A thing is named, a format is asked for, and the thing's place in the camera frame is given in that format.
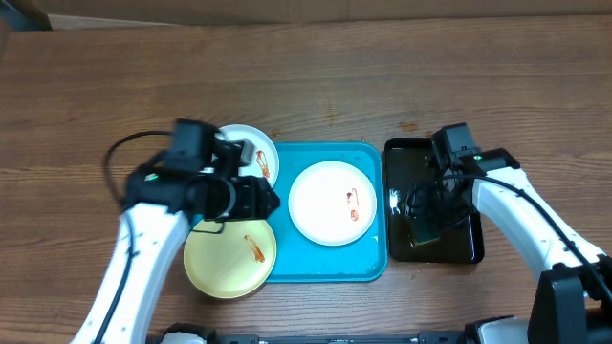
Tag white plate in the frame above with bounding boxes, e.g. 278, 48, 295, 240
219, 124, 279, 186
288, 161, 377, 247

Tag green yellow sponge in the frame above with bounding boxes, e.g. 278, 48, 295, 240
405, 202, 440, 247

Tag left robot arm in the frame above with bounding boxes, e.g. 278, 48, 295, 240
74, 136, 280, 343

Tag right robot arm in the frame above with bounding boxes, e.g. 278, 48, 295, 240
405, 149, 611, 343

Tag black water tray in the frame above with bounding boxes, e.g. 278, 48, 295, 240
382, 138, 485, 264

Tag teal plastic tray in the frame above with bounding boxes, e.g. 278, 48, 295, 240
267, 141, 388, 283

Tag yellow plate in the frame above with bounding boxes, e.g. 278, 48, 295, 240
184, 220, 277, 299

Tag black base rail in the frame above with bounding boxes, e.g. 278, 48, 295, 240
162, 322, 479, 344

